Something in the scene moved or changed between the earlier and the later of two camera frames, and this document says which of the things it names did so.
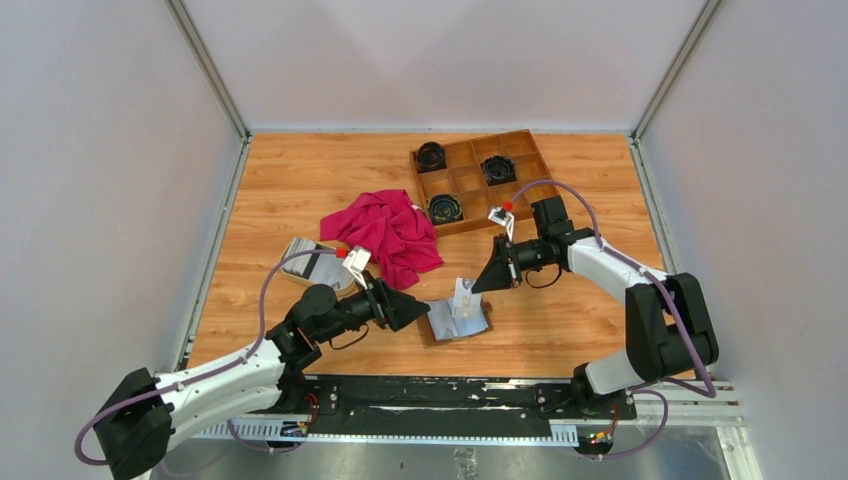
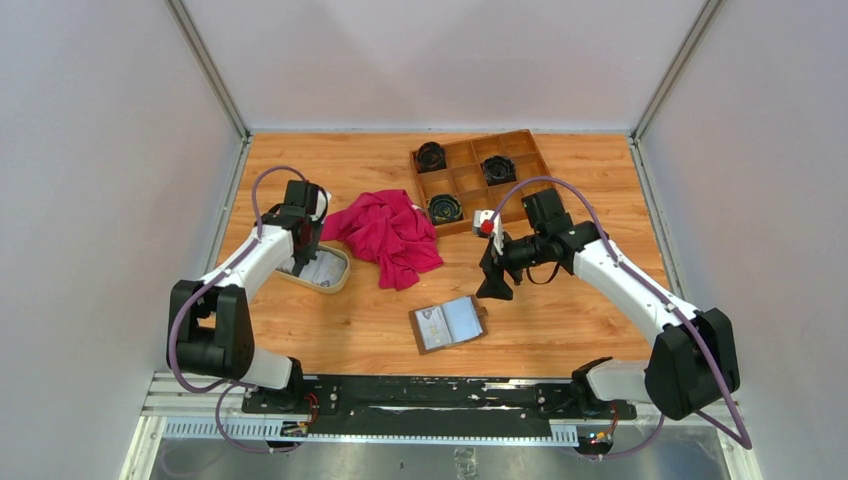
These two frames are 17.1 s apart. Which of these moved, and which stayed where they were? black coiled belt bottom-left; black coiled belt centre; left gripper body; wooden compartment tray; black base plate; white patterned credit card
Moved: left gripper body; white patterned credit card
Stayed: wooden compartment tray; black coiled belt bottom-left; black coiled belt centre; black base plate
